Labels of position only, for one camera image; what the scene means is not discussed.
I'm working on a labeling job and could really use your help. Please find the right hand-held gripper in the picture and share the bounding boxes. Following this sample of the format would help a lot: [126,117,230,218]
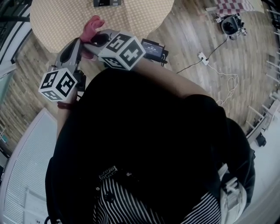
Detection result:
[83,29,147,71]

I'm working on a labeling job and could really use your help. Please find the dark red bracelet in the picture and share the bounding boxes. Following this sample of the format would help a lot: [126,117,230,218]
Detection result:
[57,101,72,110]

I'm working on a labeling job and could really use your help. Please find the white coiled cable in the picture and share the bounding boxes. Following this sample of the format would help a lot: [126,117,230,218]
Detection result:
[207,63,240,107]

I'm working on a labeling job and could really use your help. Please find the black keypad device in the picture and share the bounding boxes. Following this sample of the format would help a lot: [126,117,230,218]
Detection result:
[93,0,123,7]

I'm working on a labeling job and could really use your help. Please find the black camera rig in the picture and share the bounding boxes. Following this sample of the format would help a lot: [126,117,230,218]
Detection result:
[220,13,248,41]

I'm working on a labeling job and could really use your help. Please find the yellow dotted tablecloth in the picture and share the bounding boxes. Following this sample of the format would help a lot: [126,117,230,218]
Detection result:
[29,0,175,54]

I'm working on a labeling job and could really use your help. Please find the small black box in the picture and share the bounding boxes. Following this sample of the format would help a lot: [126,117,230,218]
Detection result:
[255,132,267,147]

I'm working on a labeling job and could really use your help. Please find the person's black top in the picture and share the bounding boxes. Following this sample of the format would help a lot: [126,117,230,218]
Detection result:
[45,68,256,224]

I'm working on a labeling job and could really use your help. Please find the white shoulder bag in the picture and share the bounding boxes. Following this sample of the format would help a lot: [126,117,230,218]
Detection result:
[217,163,248,224]

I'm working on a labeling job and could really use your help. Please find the red white checkered cloth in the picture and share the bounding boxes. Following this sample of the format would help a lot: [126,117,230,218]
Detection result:
[213,0,256,18]

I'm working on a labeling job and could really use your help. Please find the person's left forearm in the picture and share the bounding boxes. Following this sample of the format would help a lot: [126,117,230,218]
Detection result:
[56,94,77,140]

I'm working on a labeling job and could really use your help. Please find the person's right forearm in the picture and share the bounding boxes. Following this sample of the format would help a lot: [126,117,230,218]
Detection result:
[132,58,212,99]

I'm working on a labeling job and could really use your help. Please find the white wooden railing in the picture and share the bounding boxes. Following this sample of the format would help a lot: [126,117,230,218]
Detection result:
[245,86,280,145]

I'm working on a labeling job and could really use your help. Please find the black white striped garment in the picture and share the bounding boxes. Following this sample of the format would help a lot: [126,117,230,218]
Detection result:
[93,165,222,224]

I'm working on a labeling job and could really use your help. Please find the white slatted panel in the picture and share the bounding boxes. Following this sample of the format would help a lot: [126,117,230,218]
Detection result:
[0,107,59,224]

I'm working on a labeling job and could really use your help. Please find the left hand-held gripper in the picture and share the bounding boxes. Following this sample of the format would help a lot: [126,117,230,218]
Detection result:
[38,38,86,102]

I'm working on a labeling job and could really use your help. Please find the white power strip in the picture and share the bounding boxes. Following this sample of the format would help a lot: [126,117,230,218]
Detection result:
[198,52,210,66]

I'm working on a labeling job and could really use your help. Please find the black screen device on stand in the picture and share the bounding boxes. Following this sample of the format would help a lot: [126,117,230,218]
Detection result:
[140,38,169,67]

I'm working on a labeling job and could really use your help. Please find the pink cloth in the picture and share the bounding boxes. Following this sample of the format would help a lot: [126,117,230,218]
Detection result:
[79,14,105,43]

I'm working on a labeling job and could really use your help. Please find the black power cable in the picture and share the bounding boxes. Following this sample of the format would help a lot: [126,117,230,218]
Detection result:
[175,59,203,74]
[205,35,229,61]

